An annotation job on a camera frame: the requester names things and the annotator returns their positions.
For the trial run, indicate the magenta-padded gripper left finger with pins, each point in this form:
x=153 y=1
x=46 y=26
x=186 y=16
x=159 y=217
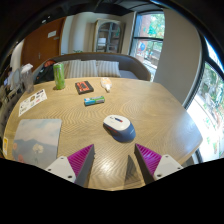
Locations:
x=60 y=166

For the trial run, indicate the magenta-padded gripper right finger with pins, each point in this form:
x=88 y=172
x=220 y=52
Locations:
x=168 y=165

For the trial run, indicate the white and blue computer mouse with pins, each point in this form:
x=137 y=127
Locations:
x=120 y=128

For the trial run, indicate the sky and flower print mouse pad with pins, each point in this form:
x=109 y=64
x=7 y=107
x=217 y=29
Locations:
x=36 y=140

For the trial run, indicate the white sticker sheet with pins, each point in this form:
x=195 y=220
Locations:
x=32 y=101

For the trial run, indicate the teal and green small pack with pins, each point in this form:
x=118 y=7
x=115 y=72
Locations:
x=94 y=100

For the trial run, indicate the black and red flat box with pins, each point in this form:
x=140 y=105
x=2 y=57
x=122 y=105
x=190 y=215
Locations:
x=84 y=87

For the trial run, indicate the green drink can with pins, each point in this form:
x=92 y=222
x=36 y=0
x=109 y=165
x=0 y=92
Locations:
x=59 y=76

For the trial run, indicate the orange and white snack packet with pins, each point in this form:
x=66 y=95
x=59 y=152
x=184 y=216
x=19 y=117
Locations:
x=106 y=84

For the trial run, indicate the black backpack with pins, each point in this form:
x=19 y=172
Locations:
x=45 y=72

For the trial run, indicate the striped cushion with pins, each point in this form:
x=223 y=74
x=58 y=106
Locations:
x=108 y=68
x=81 y=69

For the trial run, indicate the grey curved sofa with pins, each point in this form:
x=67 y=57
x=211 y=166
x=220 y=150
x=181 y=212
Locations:
x=130 y=65

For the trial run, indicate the brown wooden door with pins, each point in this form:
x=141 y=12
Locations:
x=40 y=46

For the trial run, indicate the white door sign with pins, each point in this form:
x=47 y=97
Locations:
x=52 y=34

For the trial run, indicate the arched wooden shelf cabinet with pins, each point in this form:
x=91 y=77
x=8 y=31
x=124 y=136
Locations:
x=108 y=35

